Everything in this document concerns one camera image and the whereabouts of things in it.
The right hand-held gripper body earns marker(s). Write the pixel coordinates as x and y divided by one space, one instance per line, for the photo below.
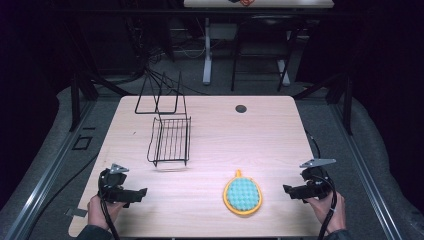
318 181

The orange and dark object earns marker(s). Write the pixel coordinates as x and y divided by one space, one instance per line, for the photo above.
243 2

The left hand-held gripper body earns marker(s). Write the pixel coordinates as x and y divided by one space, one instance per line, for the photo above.
111 181

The black chair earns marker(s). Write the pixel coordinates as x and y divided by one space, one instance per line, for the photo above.
263 33

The person's left hand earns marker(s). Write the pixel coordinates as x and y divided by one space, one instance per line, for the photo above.
98 213

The white desk with white legs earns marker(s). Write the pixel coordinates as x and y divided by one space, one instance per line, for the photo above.
207 50

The dark round table grommet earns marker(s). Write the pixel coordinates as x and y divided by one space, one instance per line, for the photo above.
240 108

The aluminium floor rail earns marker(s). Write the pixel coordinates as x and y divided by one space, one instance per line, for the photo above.
46 176
366 176

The yellow and teal round scrubber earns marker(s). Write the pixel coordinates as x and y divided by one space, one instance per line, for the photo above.
243 195

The black metal stand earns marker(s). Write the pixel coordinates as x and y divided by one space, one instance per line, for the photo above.
75 100
347 103

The person's right hand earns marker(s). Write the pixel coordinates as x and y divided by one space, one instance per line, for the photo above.
325 210

